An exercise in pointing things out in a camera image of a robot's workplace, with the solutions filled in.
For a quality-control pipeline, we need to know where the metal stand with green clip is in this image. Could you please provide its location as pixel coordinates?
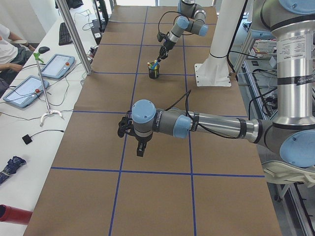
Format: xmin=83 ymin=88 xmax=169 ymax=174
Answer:
xmin=33 ymin=53 xmax=63 ymax=127

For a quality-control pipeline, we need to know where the red cylinder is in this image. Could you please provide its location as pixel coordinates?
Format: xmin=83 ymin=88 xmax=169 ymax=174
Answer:
xmin=0 ymin=205 xmax=33 ymax=225

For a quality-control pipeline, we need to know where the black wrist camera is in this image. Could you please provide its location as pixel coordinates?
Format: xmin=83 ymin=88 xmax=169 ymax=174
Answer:
xmin=157 ymin=32 xmax=167 ymax=42
xmin=117 ymin=110 xmax=135 ymax=138

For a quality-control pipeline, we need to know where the white office chair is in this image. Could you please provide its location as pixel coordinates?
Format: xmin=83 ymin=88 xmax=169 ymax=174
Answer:
xmin=262 ymin=160 xmax=315 ymax=188

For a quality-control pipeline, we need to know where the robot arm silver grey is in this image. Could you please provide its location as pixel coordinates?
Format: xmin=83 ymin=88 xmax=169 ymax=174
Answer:
xmin=127 ymin=0 xmax=315 ymax=168
xmin=157 ymin=0 xmax=208 ymax=62

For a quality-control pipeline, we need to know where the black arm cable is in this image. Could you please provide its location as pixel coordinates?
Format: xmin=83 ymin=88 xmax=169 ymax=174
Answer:
xmin=167 ymin=89 xmax=247 ymax=138

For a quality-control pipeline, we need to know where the far teach pendant tablet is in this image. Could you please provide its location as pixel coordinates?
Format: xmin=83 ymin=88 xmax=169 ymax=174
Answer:
xmin=41 ymin=54 xmax=75 ymax=80

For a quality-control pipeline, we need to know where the black computer mouse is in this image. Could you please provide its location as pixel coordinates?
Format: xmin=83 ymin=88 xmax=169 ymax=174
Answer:
xmin=38 ymin=46 xmax=50 ymax=54

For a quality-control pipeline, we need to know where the seated person white shirt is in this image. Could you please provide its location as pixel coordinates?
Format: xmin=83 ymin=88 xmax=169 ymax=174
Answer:
xmin=0 ymin=25 xmax=35 ymax=96

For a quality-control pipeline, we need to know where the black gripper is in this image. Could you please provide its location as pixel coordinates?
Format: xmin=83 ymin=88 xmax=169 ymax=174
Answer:
xmin=134 ymin=132 xmax=153 ymax=157
xmin=157 ymin=39 xmax=175 ymax=62

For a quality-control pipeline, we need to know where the black mesh pen cup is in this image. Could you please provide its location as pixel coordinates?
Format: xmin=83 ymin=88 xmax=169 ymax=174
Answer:
xmin=148 ymin=64 xmax=159 ymax=79

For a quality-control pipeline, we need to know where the small black square device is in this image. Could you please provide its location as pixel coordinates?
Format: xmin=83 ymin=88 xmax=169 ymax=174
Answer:
xmin=22 ymin=134 xmax=32 ymax=145

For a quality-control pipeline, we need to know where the aluminium frame post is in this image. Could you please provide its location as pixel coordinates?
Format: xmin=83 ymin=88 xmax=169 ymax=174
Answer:
xmin=56 ymin=0 xmax=92 ymax=75

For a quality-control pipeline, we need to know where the black keyboard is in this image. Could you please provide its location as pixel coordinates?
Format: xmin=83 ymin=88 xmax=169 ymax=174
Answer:
xmin=59 ymin=22 xmax=73 ymax=46

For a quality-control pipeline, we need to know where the white central pedestal column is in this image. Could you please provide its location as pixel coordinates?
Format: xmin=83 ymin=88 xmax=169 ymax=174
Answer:
xmin=195 ymin=0 xmax=247 ymax=87

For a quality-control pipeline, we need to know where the near teach pendant tablet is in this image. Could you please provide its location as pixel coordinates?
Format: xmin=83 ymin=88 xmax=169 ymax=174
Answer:
xmin=3 ymin=76 xmax=43 ymax=108

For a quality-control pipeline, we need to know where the teach pendant tablet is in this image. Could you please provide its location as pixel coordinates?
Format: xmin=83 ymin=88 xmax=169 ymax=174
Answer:
xmin=3 ymin=76 xmax=43 ymax=108
xmin=41 ymin=54 xmax=75 ymax=80

